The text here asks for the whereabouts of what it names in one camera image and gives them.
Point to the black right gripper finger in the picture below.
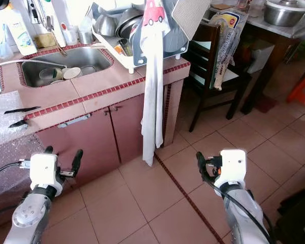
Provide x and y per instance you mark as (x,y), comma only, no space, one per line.
(203,163)

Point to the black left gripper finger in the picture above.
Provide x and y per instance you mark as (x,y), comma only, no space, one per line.
(77,160)
(48,151)

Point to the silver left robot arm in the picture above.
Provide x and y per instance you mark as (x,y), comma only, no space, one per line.
(28,218)

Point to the wide pink cabinet door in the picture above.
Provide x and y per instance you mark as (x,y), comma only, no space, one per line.
(96,147)

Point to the short black tape strip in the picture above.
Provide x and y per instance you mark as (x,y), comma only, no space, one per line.
(18,123)

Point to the clear bubble wrap sheet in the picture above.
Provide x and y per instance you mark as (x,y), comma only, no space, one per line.
(5,137)

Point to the long black tape strip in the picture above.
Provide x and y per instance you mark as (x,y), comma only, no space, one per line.
(23,110)

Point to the narrow pink cabinet door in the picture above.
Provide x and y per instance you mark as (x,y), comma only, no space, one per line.
(129,127)

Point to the white towel red car print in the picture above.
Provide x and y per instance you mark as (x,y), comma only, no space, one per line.
(152,101)

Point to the cream bowl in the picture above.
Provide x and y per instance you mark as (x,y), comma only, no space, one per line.
(71,73)

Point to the black robot leg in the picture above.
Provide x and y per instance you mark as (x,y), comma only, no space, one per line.
(297,218)

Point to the dark wooden table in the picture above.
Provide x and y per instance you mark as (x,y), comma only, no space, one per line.
(264,76)

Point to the clear plastic cup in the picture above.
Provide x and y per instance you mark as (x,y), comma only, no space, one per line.
(2,51)

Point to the yellowish dish sponge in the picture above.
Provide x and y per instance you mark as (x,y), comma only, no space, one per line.
(44,40)

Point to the white plastic dish rack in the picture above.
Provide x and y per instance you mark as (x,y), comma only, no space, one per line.
(112,52)

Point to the red plastic stool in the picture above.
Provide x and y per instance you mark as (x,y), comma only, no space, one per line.
(302,89)

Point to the small steel cup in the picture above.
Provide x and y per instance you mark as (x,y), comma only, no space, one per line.
(85,37)

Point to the white labelled plastic bottle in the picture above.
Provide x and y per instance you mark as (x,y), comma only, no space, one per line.
(20,33)

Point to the dark wooden chair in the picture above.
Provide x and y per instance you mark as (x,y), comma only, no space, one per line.
(203,35)

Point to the chrome sink faucet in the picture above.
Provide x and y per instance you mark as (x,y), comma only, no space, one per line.
(43,20)

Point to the printed plastic bag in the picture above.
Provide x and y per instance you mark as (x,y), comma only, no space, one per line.
(226,30)

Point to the white textured board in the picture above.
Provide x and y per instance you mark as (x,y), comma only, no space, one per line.
(190,18)

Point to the large steel pot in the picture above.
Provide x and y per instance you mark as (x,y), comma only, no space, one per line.
(284,14)

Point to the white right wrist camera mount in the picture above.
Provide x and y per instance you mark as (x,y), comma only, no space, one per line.
(231,165)

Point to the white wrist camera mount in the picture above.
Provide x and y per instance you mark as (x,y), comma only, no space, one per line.
(231,165)
(43,170)

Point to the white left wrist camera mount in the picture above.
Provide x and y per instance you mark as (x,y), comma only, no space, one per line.
(43,170)

